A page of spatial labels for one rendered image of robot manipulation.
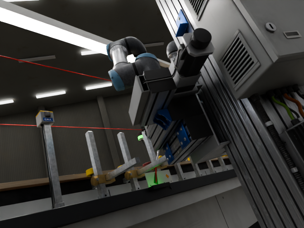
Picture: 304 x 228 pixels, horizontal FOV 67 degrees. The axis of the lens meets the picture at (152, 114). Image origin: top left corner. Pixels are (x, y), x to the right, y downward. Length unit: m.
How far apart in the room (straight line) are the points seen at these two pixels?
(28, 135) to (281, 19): 11.62
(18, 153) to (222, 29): 11.33
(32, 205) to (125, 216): 0.50
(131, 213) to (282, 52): 1.18
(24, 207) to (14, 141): 10.64
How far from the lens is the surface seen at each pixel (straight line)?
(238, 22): 0.73
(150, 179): 1.63
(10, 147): 11.98
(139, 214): 1.53
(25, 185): 1.41
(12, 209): 1.42
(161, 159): 1.41
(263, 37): 0.66
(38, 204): 1.46
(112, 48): 1.53
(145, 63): 1.17
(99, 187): 1.39
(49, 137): 1.36
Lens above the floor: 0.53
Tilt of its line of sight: 23 degrees up
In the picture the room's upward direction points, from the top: 20 degrees counter-clockwise
